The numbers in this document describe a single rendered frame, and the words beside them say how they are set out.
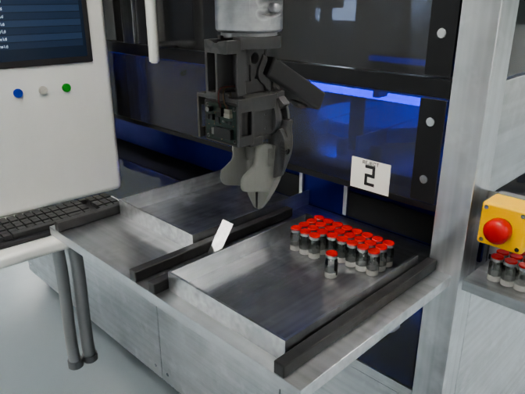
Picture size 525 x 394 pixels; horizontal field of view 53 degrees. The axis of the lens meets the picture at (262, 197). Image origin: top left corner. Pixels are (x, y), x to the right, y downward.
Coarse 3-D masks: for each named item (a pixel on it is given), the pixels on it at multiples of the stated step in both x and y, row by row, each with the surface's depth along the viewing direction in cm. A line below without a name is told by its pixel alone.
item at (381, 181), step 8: (352, 160) 100; (360, 160) 99; (368, 160) 98; (352, 168) 101; (360, 168) 99; (368, 168) 98; (376, 168) 97; (384, 168) 95; (352, 176) 101; (360, 176) 100; (376, 176) 97; (384, 176) 96; (352, 184) 102; (360, 184) 100; (376, 184) 98; (384, 184) 96; (376, 192) 98; (384, 192) 97
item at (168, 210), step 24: (144, 192) 120; (168, 192) 125; (192, 192) 129; (216, 192) 129; (240, 192) 129; (144, 216) 110; (168, 216) 115; (192, 216) 115; (216, 216) 115; (240, 216) 107; (192, 240) 99
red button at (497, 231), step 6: (492, 222) 80; (498, 222) 80; (504, 222) 80; (486, 228) 81; (492, 228) 80; (498, 228) 80; (504, 228) 79; (510, 228) 80; (486, 234) 81; (492, 234) 81; (498, 234) 80; (504, 234) 80; (510, 234) 80; (492, 240) 81; (498, 240) 80; (504, 240) 80
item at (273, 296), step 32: (288, 224) 105; (224, 256) 94; (256, 256) 98; (288, 256) 98; (320, 256) 98; (416, 256) 91; (192, 288) 82; (224, 288) 87; (256, 288) 87; (288, 288) 87; (320, 288) 87; (352, 288) 87; (224, 320) 78; (256, 320) 79; (288, 320) 79; (320, 320) 74
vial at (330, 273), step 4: (328, 256) 89; (336, 256) 89; (328, 260) 89; (332, 260) 89; (336, 260) 89; (328, 264) 89; (332, 264) 89; (324, 268) 90; (328, 268) 89; (332, 268) 89; (324, 272) 90; (328, 272) 90; (332, 272) 89; (328, 276) 90; (332, 276) 90; (336, 276) 90
